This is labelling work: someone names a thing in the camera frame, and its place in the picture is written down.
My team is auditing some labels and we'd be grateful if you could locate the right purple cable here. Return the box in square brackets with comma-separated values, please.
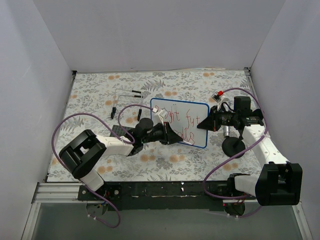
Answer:
[202, 87, 270, 218]

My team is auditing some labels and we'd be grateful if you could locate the grey studded baseplate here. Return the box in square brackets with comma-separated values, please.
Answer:
[112, 125, 133, 137]

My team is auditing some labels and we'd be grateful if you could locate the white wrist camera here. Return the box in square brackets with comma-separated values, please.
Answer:
[151, 107, 168, 125]
[211, 90, 224, 104]

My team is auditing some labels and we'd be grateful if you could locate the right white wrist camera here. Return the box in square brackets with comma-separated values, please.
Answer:
[211, 90, 224, 104]

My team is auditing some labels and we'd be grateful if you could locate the silver metal cylinder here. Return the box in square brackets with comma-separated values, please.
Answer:
[222, 101, 231, 138]

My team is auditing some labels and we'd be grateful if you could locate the floral tablecloth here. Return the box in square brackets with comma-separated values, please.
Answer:
[55, 69, 261, 182]

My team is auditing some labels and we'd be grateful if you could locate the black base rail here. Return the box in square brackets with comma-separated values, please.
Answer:
[77, 179, 257, 218]

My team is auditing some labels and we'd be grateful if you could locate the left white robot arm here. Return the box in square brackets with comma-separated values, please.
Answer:
[59, 118, 183, 200]

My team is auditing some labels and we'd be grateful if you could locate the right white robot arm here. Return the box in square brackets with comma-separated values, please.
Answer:
[197, 93, 303, 206]

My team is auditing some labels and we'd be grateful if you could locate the blue framed whiteboard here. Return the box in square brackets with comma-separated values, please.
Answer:
[150, 98, 210, 149]

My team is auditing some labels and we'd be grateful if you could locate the black round stand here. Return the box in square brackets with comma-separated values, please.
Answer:
[222, 136, 246, 157]

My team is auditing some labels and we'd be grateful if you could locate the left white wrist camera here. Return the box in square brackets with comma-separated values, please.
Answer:
[151, 107, 168, 125]

